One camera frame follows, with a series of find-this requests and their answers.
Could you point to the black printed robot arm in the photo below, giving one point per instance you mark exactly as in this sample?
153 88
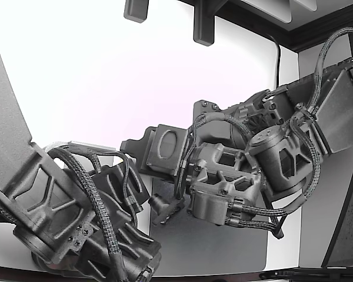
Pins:
270 164

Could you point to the tall dark printed bracket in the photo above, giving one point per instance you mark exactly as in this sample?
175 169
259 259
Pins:
203 26

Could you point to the grey flat mat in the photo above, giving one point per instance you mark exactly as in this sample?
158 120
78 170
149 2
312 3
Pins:
209 243

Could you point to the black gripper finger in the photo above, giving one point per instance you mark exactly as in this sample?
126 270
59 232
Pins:
133 148

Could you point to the dark speckled panel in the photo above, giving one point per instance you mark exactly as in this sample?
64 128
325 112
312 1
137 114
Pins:
350 220

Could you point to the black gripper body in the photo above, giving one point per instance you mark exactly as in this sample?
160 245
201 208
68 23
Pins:
166 151

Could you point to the black frame rail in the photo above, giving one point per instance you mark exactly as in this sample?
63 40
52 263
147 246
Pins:
294 38

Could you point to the small dark printed bracket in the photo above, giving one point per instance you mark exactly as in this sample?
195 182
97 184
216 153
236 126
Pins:
135 10

